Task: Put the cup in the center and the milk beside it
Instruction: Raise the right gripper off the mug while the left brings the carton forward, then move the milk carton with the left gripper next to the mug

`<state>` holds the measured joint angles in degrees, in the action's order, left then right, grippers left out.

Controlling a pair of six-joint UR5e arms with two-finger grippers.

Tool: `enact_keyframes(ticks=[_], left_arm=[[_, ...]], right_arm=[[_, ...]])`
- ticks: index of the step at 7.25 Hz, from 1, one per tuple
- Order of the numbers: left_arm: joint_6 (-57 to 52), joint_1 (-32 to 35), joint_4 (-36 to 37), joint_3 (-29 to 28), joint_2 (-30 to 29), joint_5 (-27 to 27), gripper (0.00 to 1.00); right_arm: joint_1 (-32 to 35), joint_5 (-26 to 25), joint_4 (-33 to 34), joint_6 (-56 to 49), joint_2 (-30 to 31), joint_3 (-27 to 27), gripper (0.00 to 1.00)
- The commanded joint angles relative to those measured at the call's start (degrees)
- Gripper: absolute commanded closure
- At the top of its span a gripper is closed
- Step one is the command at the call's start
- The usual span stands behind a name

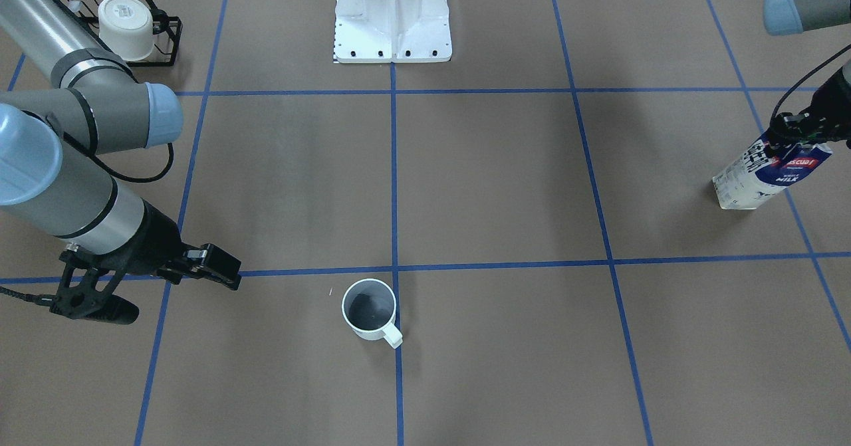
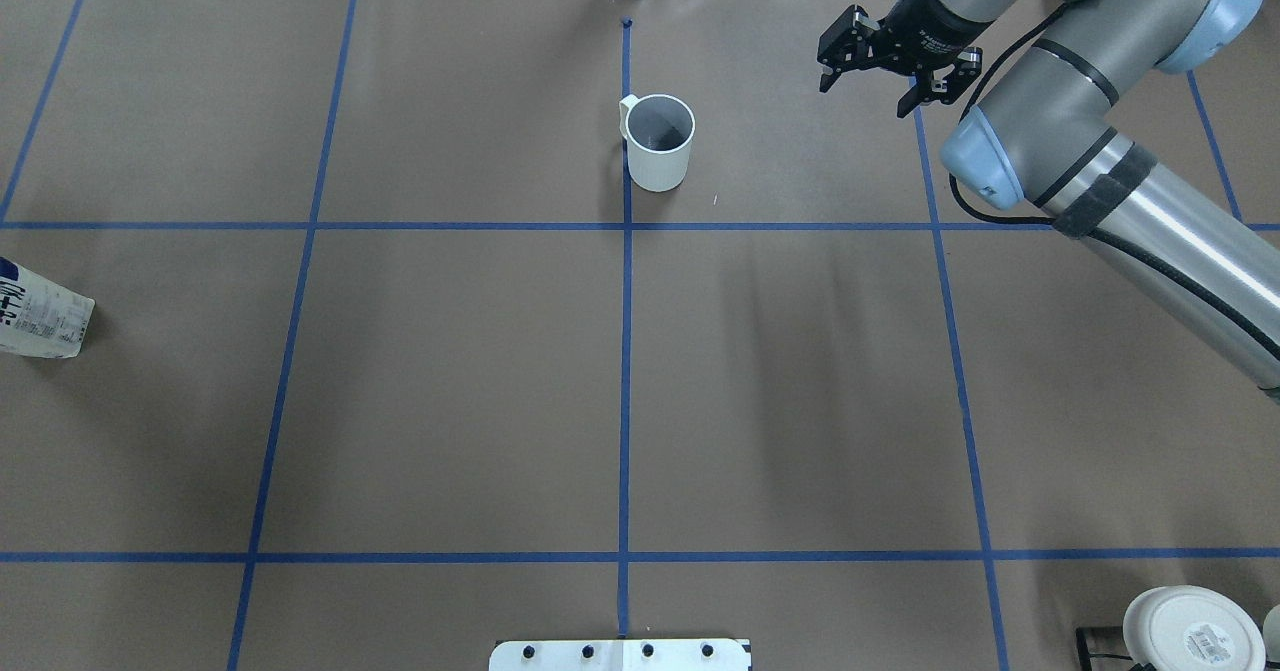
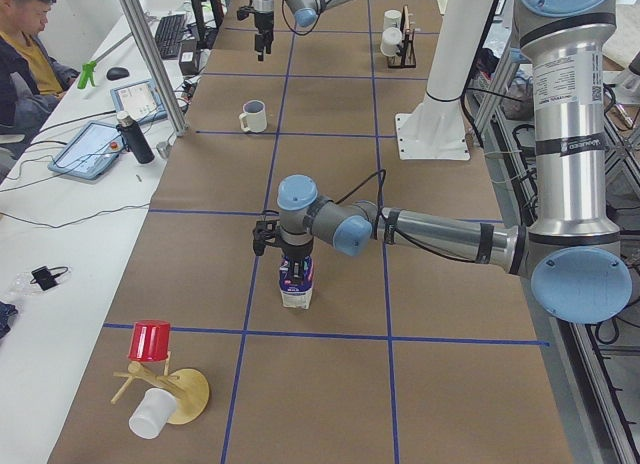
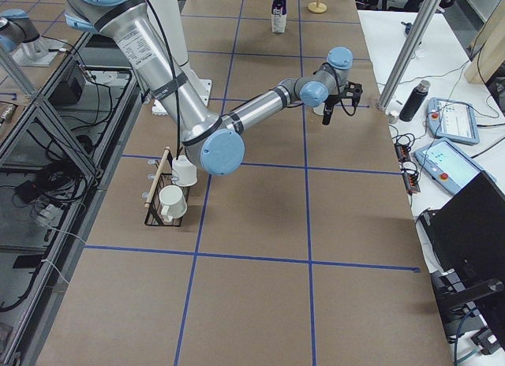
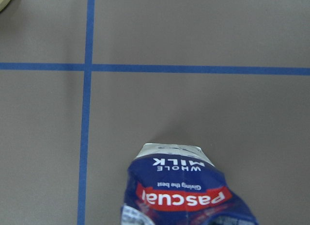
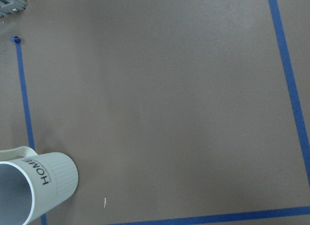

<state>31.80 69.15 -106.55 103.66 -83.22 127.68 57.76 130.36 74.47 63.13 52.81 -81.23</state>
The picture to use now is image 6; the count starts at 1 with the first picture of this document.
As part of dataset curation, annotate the aluminium frame foot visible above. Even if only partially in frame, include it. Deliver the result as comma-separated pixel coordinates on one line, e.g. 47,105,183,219
0,0,27,18

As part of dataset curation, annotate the white ribbed HOME mug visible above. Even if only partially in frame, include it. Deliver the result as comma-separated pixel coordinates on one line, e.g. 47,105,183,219
0,146,78,225

